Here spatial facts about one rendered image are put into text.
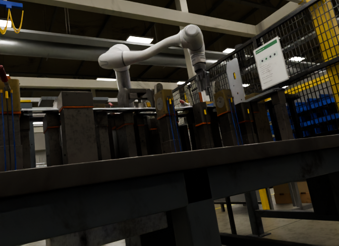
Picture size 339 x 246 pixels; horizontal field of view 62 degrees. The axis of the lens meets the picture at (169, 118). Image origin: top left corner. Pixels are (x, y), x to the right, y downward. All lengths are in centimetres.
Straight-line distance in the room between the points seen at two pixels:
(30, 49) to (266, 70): 1206
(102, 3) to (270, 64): 323
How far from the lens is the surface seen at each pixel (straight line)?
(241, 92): 189
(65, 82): 778
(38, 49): 1353
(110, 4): 482
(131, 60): 189
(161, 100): 131
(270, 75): 211
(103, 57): 194
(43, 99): 164
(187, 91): 187
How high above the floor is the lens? 65
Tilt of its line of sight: 11 degrees up
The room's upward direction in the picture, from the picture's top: 9 degrees counter-clockwise
